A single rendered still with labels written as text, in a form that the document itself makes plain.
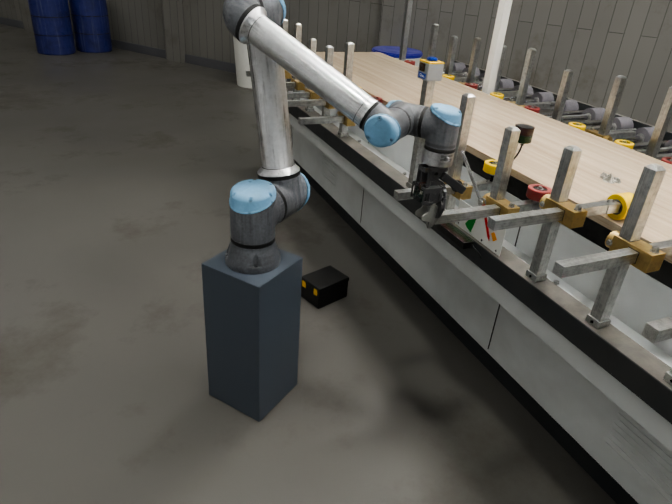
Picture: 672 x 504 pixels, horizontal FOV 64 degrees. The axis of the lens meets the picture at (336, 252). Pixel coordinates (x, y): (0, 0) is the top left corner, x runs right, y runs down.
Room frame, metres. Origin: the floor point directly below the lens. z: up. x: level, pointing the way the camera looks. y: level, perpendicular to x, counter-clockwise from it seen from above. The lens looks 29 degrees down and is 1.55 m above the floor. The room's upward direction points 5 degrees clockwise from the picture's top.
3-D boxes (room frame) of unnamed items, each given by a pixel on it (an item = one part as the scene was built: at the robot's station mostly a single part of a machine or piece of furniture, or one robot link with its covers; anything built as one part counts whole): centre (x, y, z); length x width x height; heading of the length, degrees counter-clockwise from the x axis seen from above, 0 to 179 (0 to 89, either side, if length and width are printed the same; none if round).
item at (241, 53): (7.05, 1.22, 0.32); 0.53 x 0.53 x 0.65
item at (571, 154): (1.47, -0.63, 0.89); 0.04 x 0.04 x 0.48; 26
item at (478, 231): (1.72, -0.49, 0.75); 0.26 x 0.01 x 0.10; 26
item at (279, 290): (1.61, 0.29, 0.30); 0.25 x 0.25 x 0.60; 61
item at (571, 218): (1.45, -0.64, 0.95); 0.14 x 0.06 x 0.05; 26
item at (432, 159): (1.53, -0.28, 1.05); 0.10 x 0.09 x 0.05; 25
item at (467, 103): (1.92, -0.42, 0.92); 0.04 x 0.04 x 0.48; 26
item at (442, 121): (1.54, -0.28, 1.13); 0.10 x 0.09 x 0.12; 64
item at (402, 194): (1.87, -0.39, 0.82); 0.44 x 0.03 x 0.04; 116
